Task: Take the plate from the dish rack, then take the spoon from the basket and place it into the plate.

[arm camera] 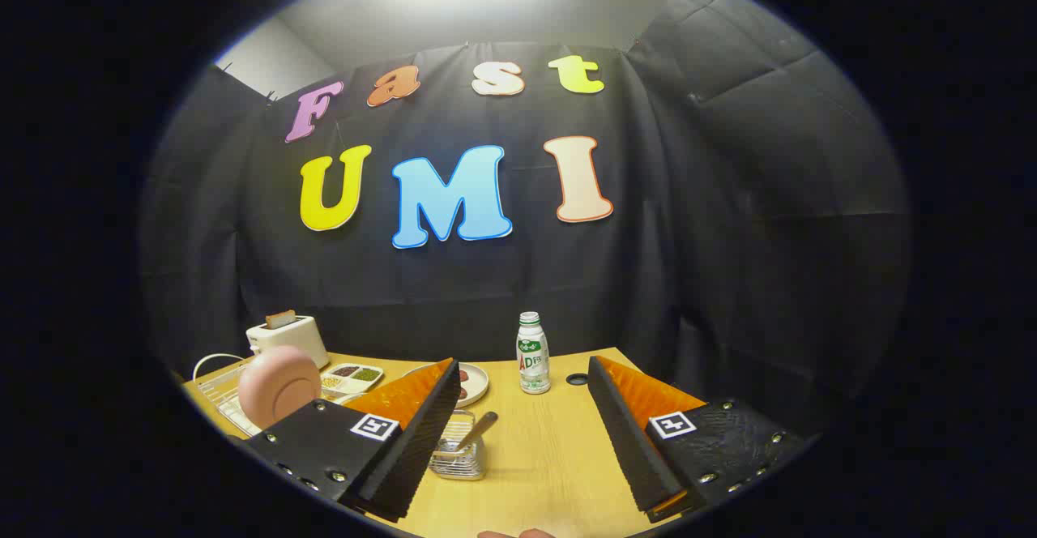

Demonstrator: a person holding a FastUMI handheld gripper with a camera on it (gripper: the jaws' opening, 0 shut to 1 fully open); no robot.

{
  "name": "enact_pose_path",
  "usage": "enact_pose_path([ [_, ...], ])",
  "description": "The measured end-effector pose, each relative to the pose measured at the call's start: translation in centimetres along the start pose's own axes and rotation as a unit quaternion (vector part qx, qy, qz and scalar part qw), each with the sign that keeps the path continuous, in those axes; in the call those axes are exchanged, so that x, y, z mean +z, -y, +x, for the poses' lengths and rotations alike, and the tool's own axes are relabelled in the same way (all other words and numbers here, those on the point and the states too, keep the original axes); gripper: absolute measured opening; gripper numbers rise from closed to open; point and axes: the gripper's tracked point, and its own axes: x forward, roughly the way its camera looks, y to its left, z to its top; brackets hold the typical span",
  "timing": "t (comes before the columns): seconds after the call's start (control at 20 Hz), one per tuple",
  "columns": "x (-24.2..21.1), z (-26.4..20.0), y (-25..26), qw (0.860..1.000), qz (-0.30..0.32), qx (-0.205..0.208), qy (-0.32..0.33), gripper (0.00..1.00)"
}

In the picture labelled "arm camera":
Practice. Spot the toast slice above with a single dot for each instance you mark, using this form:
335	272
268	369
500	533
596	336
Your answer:
280	318

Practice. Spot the white toaster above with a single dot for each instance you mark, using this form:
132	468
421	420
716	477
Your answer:
296	339

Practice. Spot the white divided grain tray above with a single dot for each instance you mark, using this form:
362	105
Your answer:
352	377

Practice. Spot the black backdrop cloth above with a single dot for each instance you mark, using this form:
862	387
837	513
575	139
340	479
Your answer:
689	238

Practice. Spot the pink plate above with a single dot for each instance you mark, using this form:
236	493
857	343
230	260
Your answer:
279	384

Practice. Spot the black table grommet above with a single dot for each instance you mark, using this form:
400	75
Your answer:
578	379

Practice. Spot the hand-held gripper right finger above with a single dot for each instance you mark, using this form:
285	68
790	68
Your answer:
628	441

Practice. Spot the red meat piece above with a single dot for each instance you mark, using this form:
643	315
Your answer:
463	376

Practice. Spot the beige plate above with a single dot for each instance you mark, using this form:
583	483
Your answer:
476	380

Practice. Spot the white drink bottle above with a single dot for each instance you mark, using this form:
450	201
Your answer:
533	360

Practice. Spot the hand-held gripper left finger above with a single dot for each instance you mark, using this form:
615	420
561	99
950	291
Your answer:
421	441

